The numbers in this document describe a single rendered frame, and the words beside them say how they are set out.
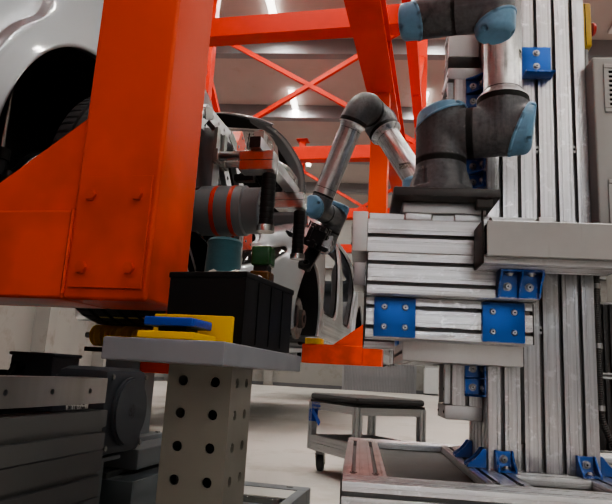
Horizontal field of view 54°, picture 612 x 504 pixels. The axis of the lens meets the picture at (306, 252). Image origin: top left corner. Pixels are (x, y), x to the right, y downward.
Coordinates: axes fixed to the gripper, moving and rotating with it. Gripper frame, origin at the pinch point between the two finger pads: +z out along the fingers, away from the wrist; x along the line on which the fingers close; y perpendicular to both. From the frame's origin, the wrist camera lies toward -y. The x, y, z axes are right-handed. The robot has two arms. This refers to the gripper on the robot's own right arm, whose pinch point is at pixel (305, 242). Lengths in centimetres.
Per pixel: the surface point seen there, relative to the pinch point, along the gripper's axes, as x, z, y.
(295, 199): -5.7, 11.8, 10.5
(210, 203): -20.9, 33.8, -0.7
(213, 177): -26.0, 27.0, 6.2
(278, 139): -117, -282, 64
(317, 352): -22, -325, -85
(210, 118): -31.3, 32.7, 20.4
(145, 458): -2, 52, -61
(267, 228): 0.4, 47.4, -0.3
